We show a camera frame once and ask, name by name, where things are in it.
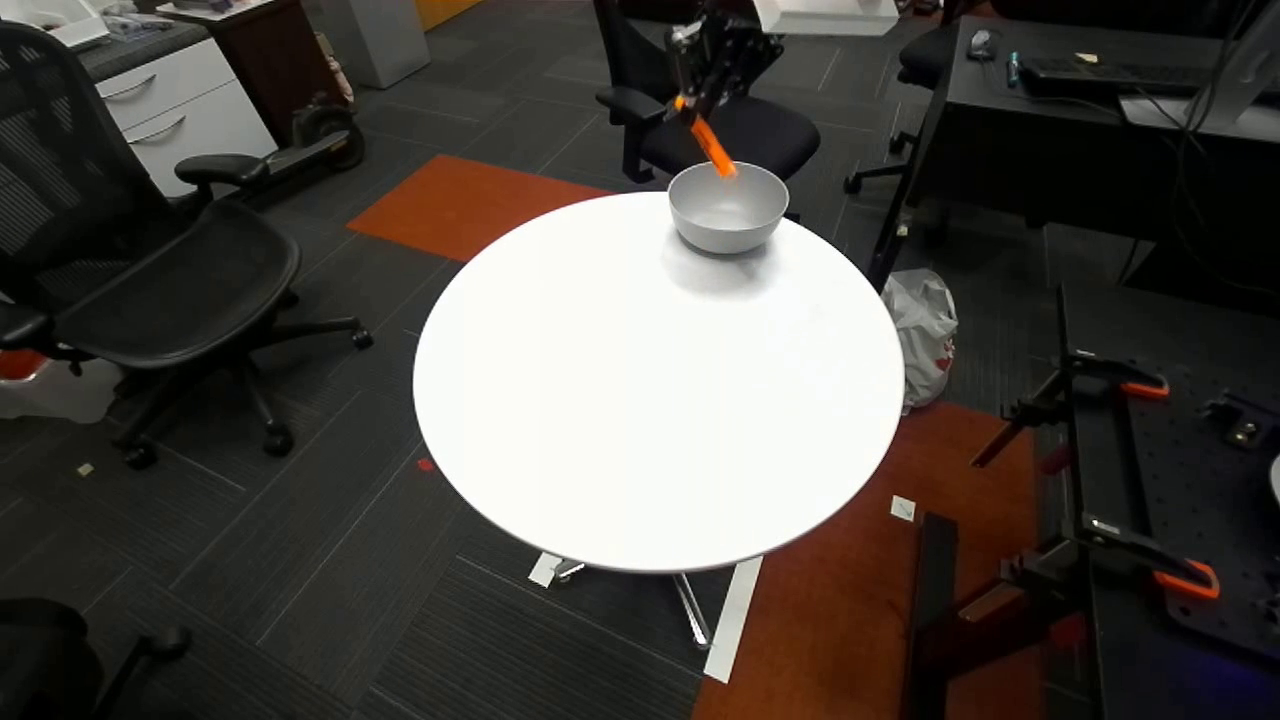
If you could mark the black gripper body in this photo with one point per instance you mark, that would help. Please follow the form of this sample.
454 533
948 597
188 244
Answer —
718 59

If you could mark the orange marker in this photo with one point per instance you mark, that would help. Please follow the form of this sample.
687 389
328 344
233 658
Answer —
705 138

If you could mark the grey bowl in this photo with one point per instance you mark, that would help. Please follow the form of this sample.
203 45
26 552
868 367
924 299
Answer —
724 212

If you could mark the white plastic bag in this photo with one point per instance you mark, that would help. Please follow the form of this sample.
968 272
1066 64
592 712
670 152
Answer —
924 322

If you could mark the round white table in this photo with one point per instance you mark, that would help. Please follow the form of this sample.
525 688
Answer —
612 398

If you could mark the black desk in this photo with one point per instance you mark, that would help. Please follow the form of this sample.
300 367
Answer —
1135 134

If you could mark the white drawer cabinet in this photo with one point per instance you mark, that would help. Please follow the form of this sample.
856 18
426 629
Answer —
183 107

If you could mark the black mesh office chair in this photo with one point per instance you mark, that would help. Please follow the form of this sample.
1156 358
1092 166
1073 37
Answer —
103 264

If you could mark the orange handled clamp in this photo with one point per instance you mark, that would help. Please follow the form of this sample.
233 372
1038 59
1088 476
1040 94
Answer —
1060 564
1049 401

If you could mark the orange handled clamp lower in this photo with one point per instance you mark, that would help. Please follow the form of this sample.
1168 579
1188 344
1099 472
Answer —
1060 564

